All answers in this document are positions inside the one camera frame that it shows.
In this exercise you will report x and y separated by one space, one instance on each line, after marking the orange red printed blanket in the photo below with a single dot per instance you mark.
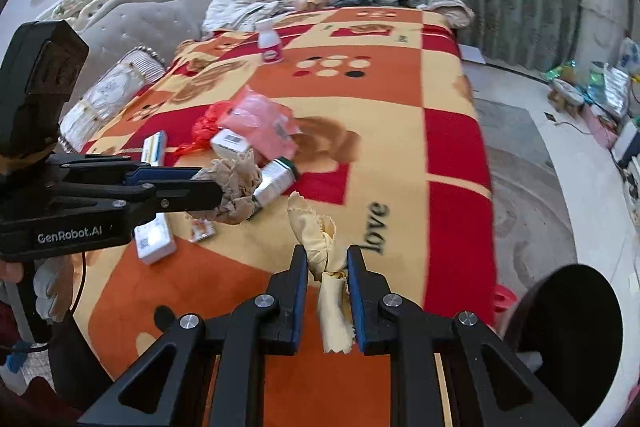
350 97

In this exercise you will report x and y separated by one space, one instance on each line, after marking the striped white pillow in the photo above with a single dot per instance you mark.
110 97

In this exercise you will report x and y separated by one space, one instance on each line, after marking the pink plastic bag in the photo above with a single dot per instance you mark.
260 117

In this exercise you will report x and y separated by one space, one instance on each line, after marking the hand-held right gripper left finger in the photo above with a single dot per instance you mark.
301 287

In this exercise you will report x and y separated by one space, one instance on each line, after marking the brown paper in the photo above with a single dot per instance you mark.
235 187

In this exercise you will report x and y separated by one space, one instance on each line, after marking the white blue plastic bag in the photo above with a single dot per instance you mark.
630 54

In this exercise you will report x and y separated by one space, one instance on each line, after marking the silver foil bag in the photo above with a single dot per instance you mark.
616 87

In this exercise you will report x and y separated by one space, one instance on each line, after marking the yellow cloth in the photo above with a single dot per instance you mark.
332 302

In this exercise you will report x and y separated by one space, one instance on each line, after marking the grey patterned rug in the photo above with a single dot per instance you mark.
525 207

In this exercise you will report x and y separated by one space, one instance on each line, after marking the white bottle pink label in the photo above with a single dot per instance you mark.
269 44

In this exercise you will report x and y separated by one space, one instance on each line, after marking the white box with barcode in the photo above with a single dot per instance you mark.
230 144

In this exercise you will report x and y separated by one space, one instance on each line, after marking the blue white medicine box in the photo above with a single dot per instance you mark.
154 149

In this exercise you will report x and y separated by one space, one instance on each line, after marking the small snack wrapper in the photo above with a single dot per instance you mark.
202 229

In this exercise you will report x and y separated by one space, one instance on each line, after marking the red mesh bag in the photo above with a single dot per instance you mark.
207 124

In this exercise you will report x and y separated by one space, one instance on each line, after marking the white bottle green cap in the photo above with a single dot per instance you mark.
272 184

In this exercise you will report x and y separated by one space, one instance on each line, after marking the grey tufted headboard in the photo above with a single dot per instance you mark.
150 19

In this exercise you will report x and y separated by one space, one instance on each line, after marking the person's left hand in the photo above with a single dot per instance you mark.
10 272

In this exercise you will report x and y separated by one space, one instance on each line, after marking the silver white medicine box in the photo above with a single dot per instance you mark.
155 242

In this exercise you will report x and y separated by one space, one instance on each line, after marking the red plastic basket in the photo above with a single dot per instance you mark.
504 302

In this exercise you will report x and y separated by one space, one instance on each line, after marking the white cloth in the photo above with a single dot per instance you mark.
52 287

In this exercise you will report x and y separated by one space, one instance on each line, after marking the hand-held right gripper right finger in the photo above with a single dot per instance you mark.
356 297

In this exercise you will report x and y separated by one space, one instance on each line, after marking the beige fringed throw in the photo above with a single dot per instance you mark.
450 9

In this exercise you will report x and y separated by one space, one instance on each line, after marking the round wooden stool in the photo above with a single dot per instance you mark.
567 94

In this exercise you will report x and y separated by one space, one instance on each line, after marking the white floral quilt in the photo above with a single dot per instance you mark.
240 9

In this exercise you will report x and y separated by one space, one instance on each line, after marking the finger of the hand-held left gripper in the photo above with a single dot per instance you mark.
190 199
165 174

